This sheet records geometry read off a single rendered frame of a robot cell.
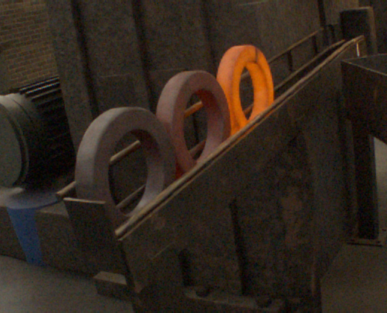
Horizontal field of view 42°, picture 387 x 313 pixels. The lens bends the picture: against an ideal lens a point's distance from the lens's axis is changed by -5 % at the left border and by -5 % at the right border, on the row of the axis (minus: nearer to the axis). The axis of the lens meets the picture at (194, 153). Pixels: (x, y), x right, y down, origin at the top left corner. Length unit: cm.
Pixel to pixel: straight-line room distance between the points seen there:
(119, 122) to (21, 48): 778
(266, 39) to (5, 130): 117
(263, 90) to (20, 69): 745
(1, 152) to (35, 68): 648
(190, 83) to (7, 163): 141
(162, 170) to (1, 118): 137
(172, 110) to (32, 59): 781
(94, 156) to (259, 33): 69
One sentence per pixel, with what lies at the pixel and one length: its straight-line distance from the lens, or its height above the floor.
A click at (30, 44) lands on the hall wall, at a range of 860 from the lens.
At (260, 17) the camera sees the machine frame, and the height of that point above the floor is 83.
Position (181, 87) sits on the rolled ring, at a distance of 83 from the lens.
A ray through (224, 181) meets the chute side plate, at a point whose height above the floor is 60.
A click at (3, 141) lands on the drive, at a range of 214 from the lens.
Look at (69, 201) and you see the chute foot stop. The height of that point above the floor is 67.
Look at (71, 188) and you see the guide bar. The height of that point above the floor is 68.
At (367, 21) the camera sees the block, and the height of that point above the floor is 75.
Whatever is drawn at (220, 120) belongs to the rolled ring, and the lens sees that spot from 94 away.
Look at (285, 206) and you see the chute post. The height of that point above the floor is 41.
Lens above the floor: 89
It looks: 16 degrees down
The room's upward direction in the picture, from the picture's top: 10 degrees counter-clockwise
